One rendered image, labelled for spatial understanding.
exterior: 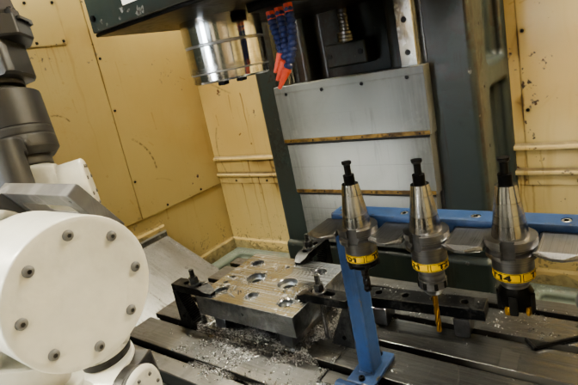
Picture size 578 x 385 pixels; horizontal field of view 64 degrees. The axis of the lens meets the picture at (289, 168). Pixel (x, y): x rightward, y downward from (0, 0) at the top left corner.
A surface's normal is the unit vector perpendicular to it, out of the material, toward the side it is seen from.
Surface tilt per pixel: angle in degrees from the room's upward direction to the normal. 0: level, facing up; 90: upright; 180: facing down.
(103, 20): 90
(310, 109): 90
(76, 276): 90
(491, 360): 0
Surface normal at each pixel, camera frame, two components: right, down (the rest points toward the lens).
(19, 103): 0.75, -0.28
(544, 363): -0.19, -0.95
